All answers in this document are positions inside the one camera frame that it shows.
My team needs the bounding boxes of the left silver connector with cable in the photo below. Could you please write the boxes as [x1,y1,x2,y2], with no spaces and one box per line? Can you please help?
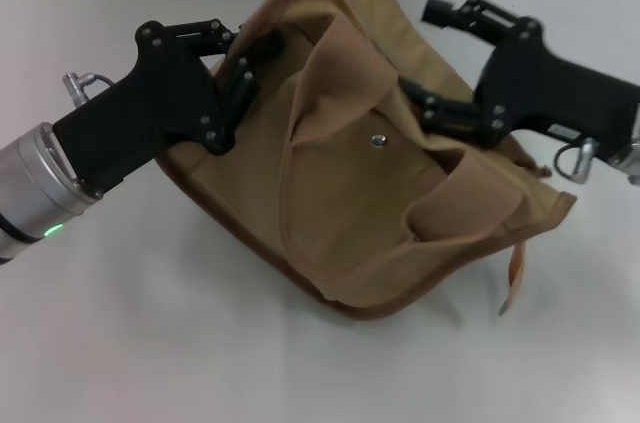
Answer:
[61,70,120,110]

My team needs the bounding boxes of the silver connector with cable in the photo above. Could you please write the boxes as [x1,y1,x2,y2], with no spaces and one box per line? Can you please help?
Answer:
[61,70,120,110]
[551,136,600,185]

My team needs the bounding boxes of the khaki canvas food bag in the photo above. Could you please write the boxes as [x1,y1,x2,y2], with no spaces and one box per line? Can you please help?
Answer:
[152,0,579,323]

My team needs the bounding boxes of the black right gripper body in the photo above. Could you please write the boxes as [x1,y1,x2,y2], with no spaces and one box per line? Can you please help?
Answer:
[473,16,640,160]

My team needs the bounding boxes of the right silver connector with cable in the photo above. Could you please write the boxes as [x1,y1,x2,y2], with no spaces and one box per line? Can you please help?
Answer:
[551,136,600,185]

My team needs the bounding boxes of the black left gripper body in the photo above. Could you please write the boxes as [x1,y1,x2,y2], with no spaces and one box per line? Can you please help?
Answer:
[51,19,240,195]

